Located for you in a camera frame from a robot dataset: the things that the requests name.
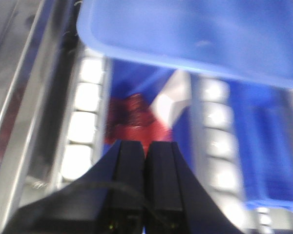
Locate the white roller conveyor track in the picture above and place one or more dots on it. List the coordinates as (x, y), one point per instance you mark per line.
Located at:
(81, 151)

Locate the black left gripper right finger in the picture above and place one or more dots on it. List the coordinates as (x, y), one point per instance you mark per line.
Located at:
(177, 195)

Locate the silver aluminium shelf frame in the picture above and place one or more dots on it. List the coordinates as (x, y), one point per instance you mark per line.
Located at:
(38, 43)

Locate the blue plastic tray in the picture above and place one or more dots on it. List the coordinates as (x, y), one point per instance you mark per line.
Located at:
(237, 39)

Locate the red mesh bag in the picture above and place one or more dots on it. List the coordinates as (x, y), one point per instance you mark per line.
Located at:
(132, 119)

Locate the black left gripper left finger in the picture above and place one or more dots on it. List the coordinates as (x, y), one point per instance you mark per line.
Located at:
(107, 199)

